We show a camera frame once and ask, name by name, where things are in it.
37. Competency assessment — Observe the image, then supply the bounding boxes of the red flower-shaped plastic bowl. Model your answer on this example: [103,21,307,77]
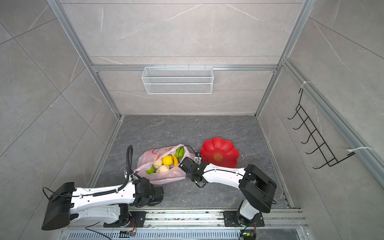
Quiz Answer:
[200,137,240,168]

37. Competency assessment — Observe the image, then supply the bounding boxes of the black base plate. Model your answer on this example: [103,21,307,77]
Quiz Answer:
[223,211,265,227]
[103,211,147,229]

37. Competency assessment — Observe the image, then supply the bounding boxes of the white wire mesh basket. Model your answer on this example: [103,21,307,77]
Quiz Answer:
[142,67,214,95]

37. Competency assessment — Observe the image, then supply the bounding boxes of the beige fake fruit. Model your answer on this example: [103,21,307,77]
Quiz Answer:
[156,165,170,174]

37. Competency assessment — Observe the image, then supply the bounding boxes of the black wire hook rack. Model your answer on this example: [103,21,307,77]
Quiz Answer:
[287,89,355,170]

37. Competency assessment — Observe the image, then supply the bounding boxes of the yellow fake lemon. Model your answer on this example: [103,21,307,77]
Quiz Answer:
[162,155,174,166]

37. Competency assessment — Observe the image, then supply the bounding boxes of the pink plastic bag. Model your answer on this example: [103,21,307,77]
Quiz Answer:
[135,144,194,185]

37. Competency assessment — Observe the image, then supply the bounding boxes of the aluminium mounting rail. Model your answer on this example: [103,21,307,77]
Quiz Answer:
[58,209,310,231]

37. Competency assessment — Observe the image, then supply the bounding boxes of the green fake lime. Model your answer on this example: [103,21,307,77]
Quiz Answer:
[175,147,185,159]

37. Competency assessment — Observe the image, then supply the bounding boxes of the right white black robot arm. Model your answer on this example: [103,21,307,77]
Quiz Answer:
[179,156,277,227]

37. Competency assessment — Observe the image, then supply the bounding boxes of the beige fake potato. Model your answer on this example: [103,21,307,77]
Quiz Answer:
[153,159,163,169]

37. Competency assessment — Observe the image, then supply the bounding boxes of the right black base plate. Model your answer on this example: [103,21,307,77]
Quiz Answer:
[223,211,265,227]

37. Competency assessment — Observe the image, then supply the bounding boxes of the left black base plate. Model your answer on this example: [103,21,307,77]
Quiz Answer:
[103,211,147,229]

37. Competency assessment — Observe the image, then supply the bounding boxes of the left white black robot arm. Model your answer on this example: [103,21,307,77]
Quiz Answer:
[41,178,164,231]

